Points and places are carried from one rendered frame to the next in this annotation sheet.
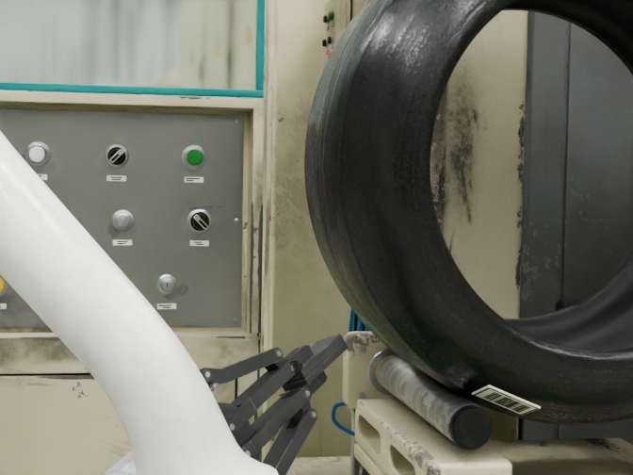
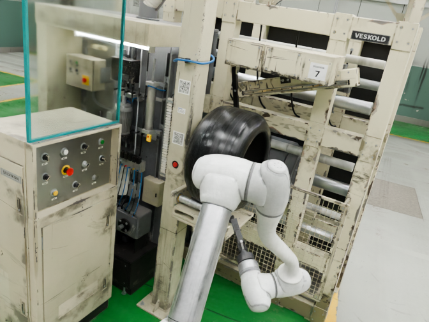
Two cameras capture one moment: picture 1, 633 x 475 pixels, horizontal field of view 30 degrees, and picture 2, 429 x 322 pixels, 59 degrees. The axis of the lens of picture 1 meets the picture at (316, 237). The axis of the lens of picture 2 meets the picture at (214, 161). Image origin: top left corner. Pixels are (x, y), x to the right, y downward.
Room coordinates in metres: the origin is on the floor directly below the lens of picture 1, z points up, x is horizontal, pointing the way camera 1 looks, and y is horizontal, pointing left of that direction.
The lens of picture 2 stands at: (0.22, 1.36, 1.90)
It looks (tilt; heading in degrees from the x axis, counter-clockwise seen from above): 21 degrees down; 307
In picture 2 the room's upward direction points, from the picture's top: 9 degrees clockwise
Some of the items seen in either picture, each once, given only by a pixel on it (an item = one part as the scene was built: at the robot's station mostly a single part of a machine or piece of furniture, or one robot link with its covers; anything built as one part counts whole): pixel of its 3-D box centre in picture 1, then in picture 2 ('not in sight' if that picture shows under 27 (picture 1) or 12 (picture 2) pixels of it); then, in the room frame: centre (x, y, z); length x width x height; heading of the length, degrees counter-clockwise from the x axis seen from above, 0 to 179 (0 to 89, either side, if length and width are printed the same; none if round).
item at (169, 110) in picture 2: not in sight; (168, 138); (1.70, -0.16, 1.19); 0.05 x 0.04 x 0.48; 100
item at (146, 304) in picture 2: not in sight; (164, 301); (1.62, -0.20, 0.02); 0.27 x 0.27 x 0.04; 10
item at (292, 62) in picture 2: not in sight; (283, 60); (1.30, -0.58, 1.71); 0.61 x 0.25 x 0.15; 10
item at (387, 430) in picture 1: (424, 450); (202, 218); (1.35, -0.13, 0.83); 0.36 x 0.09 x 0.06; 10
